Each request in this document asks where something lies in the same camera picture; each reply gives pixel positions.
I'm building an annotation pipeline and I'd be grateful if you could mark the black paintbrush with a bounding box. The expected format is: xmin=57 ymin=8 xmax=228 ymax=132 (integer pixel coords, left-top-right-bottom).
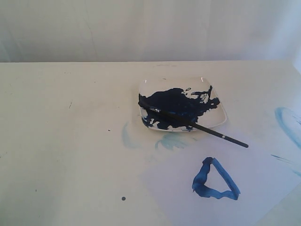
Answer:
xmin=138 ymin=100 xmax=249 ymax=148

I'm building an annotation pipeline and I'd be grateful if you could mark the white square paint plate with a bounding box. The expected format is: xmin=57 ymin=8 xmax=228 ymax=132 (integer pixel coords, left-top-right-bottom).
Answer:
xmin=138 ymin=76 xmax=227 ymax=128

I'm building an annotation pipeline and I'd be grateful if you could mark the white paper sheet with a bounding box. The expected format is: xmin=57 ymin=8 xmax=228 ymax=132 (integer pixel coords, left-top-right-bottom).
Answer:
xmin=141 ymin=137 xmax=301 ymax=226

